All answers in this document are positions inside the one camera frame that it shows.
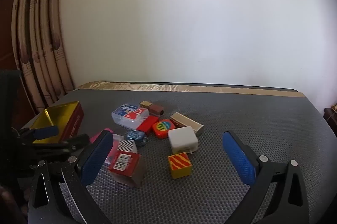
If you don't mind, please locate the pink eraser block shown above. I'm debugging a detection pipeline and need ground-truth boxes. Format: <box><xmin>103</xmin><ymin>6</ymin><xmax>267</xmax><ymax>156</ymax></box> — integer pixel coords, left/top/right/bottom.
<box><xmin>90</xmin><ymin>127</ymin><xmax>113</xmax><ymax>144</ymax></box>

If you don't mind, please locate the pink packet clear wrap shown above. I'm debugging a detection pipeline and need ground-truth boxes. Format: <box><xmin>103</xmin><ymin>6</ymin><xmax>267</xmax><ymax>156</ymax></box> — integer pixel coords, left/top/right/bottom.
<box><xmin>104</xmin><ymin>133</ymin><xmax>124</xmax><ymax>165</ymax></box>

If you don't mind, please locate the red barcode clear box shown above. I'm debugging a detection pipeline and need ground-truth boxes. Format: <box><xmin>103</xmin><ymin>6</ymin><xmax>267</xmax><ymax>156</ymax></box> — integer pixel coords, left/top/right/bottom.
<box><xmin>108</xmin><ymin>151</ymin><xmax>146</xmax><ymax>188</ymax></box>

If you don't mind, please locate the clear plastic box blue label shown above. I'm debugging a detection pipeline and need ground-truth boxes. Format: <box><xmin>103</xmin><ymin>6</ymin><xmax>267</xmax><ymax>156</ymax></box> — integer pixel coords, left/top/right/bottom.
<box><xmin>111</xmin><ymin>104</ymin><xmax>149</xmax><ymax>130</ymax></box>

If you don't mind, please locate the red rectangular block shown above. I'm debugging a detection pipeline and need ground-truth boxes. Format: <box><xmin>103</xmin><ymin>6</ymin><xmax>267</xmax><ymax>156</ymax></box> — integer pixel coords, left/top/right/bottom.
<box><xmin>137</xmin><ymin>115</ymin><xmax>159</xmax><ymax>135</ymax></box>

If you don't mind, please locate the gold cap red lipstick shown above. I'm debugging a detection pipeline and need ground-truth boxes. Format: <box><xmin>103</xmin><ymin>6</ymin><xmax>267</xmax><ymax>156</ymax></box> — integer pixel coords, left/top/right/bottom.
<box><xmin>139</xmin><ymin>101</ymin><xmax>164</xmax><ymax>117</ymax></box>

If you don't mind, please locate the orange tape measure tree logo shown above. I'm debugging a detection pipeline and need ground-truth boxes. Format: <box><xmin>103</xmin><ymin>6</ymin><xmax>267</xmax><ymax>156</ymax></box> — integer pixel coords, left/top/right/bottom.
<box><xmin>152</xmin><ymin>119</ymin><xmax>176</xmax><ymax>139</ymax></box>

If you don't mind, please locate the yellow red striped wooden cube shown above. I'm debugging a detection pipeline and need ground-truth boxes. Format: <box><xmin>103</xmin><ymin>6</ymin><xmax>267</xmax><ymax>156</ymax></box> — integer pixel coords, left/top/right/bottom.
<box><xmin>167</xmin><ymin>152</ymin><xmax>193</xmax><ymax>179</ymax></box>

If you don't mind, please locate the gold ribbed rectangular case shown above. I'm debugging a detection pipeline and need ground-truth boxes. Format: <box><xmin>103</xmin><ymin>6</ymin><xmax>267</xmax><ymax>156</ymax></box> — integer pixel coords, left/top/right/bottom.
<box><xmin>169</xmin><ymin>112</ymin><xmax>204</xmax><ymax>135</ymax></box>

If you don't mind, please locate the white power adapter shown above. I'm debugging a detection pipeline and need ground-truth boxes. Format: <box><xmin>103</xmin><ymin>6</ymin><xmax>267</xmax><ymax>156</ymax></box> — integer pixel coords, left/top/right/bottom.
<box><xmin>168</xmin><ymin>126</ymin><xmax>199</xmax><ymax>154</ymax></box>

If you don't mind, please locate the black white chevron card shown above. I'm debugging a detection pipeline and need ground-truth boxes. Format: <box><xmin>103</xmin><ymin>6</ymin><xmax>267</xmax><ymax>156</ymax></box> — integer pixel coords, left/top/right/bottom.
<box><xmin>118</xmin><ymin>140</ymin><xmax>138</xmax><ymax>153</ymax></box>

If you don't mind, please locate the red gold toffee tin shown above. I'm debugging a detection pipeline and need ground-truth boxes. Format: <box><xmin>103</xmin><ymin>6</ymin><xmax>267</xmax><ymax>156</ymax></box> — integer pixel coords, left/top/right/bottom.
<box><xmin>30</xmin><ymin>101</ymin><xmax>84</xmax><ymax>144</ymax></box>

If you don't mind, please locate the beige patterned curtain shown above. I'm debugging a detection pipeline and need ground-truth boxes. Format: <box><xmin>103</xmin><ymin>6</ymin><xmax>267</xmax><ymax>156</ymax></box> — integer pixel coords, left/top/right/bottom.
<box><xmin>11</xmin><ymin>0</ymin><xmax>74</xmax><ymax>113</ymax></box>

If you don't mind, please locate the dark side furniture at right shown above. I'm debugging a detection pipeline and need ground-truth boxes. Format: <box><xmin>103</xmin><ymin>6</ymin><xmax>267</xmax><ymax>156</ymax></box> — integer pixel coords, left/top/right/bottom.
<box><xmin>323</xmin><ymin>104</ymin><xmax>337</xmax><ymax>131</ymax></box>

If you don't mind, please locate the grey honeycomb mesh mat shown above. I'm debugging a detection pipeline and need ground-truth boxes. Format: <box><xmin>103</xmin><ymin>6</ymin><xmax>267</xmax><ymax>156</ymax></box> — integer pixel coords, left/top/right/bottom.
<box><xmin>60</xmin><ymin>89</ymin><xmax>336</xmax><ymax>223</ymax></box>

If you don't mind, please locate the brown wooden cabinet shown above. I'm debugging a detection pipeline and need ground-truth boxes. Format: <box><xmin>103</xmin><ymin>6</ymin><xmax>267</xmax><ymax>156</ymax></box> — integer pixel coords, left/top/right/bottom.
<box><xmin>1</xmin><ymin>0</ymin><xmax>34</xmax><ymax>129</ymax></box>

